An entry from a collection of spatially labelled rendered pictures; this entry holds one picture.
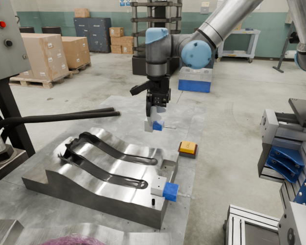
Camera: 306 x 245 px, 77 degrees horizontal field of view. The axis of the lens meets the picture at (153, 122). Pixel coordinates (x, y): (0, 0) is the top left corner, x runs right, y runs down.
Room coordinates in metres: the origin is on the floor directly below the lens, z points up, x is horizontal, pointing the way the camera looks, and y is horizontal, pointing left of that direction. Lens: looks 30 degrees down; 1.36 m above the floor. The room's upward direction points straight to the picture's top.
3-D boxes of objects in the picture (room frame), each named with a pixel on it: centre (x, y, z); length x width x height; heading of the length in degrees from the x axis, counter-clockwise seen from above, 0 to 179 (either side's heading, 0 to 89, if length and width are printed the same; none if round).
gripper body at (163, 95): (0.71, -0.02, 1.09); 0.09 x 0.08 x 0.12; 72
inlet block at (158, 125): (0.70, -0.03, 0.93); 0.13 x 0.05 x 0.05; 72
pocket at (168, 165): (0.50, -0.05, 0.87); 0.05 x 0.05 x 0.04; 73
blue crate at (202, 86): (3.68, -0.83, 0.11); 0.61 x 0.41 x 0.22; 73
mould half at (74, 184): (0.53, 0.18, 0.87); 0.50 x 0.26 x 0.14; 73
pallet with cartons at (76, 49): (5.15, 2.37, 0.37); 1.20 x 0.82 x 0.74; 81
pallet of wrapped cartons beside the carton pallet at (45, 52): (4.16, 2.53, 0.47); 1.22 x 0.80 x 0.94; 77
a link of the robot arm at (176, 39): (0.70, -0.11, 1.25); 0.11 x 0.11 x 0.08; 3
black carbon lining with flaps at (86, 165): (0.51, 0.17, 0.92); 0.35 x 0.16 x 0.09; 73
